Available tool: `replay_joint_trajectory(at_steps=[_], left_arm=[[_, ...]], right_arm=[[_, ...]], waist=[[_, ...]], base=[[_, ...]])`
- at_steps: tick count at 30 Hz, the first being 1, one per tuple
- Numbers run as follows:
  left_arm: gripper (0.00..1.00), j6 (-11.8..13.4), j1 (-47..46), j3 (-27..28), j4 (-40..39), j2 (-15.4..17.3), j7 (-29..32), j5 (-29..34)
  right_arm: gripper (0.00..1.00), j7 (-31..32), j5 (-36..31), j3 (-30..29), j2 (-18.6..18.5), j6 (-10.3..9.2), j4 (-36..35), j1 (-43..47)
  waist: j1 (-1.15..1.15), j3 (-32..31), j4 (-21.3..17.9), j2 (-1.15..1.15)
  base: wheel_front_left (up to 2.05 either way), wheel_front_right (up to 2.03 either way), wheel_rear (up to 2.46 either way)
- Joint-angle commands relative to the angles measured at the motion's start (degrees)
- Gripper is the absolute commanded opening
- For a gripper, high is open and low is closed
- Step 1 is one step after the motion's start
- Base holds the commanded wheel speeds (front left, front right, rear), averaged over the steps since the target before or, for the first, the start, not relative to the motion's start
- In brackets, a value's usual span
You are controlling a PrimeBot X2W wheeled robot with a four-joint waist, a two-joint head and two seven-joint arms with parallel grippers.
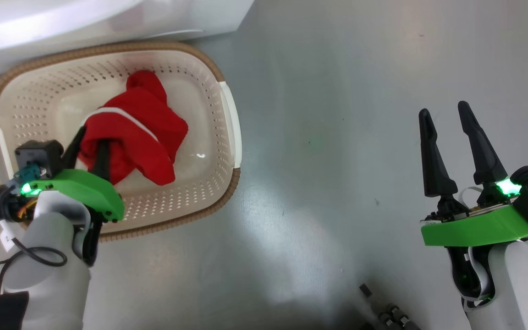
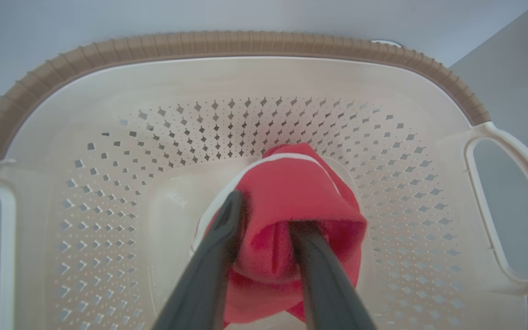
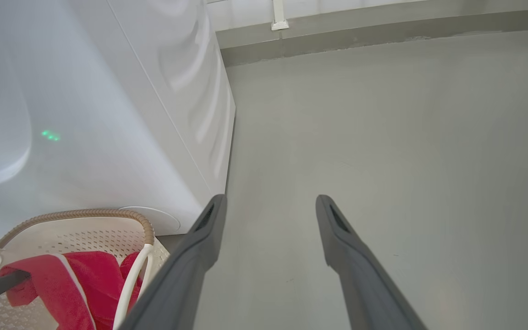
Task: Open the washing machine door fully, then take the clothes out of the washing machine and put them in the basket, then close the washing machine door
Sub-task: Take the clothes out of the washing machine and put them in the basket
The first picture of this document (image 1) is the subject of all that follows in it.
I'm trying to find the red garment white stripes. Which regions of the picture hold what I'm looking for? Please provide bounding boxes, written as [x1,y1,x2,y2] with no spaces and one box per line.
[77,70,189,186]

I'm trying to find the black fabric arm strap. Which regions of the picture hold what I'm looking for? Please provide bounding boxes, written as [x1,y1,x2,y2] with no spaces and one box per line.
[0,291,31,330]

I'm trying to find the teal left camera connector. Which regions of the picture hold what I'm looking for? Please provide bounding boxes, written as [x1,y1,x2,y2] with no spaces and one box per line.
[11,166,41,183]

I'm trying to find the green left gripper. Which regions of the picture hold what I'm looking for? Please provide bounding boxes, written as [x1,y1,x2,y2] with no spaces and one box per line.
[16,126,125,224]

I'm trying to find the white washing machine body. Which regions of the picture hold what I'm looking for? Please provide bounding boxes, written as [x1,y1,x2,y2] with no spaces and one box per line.
[0,0,255,81]

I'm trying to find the cream laundry basket brown rim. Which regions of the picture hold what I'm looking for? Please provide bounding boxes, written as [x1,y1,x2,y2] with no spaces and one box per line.
[0,41,242,242]

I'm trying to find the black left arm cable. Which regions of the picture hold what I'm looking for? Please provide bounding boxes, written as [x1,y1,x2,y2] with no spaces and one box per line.
[0,237,68,294]

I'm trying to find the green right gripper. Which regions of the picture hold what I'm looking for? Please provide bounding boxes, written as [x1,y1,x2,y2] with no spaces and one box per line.
[418,101,528,248]

